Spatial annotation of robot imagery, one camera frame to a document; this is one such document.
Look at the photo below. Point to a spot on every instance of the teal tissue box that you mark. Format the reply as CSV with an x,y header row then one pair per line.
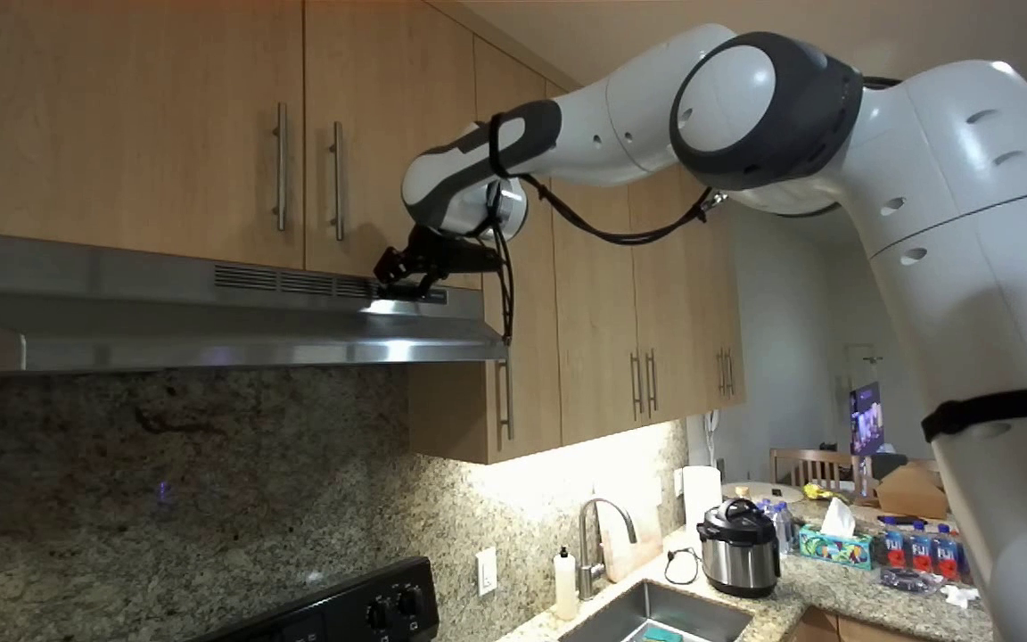
x,y
834,545

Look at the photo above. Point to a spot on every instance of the brown paper bag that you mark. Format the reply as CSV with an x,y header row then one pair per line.
x,y
908,494

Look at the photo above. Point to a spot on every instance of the silver kitchen faucet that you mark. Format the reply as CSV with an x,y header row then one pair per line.
x,y
594,545

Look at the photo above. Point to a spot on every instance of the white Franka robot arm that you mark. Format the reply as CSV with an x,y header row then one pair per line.
x,y
954,236

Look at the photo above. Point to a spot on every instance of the tall light wood cabinet door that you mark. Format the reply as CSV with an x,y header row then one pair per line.
x,y
687,331
595,331

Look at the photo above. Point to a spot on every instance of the wide light wood cabinet door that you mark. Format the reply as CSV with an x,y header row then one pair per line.
x,y
97,119

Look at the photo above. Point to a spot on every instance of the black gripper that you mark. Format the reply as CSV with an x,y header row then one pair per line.
x,y
460,255

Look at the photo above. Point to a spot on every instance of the white soap bottle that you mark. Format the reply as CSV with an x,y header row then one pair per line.
x,y
565,588

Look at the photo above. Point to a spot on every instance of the wooden chair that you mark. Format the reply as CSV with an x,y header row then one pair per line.
x,y
819,466

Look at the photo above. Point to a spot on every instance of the purple blue printed bag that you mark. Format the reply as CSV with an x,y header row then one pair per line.
x,y
869,422

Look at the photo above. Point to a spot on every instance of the clear water bottle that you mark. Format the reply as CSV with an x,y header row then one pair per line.
x,y
777,522

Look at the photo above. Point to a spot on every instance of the white wall outlet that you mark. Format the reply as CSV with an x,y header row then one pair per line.
x,y
486,572

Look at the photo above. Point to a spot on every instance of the silver black pressure cooker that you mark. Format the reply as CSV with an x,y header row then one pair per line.
x,y
737,554

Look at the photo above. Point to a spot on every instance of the plastic wrapped bottle pack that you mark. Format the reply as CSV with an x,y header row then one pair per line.
x,y
917,554

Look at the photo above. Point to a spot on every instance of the stainless steel range hood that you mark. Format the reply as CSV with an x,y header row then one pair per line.
x,y
178,322

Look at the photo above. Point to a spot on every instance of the white paper towel roll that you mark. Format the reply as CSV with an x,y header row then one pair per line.
x,y
701,494

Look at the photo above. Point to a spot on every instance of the tall light wood cabinet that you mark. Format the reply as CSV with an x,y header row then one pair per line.
x,y
533,370

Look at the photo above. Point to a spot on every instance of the stainless steel sink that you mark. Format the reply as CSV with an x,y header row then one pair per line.
x,y
656,607

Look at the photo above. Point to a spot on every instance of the black stove control panel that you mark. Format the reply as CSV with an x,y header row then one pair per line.
x,y
359,612

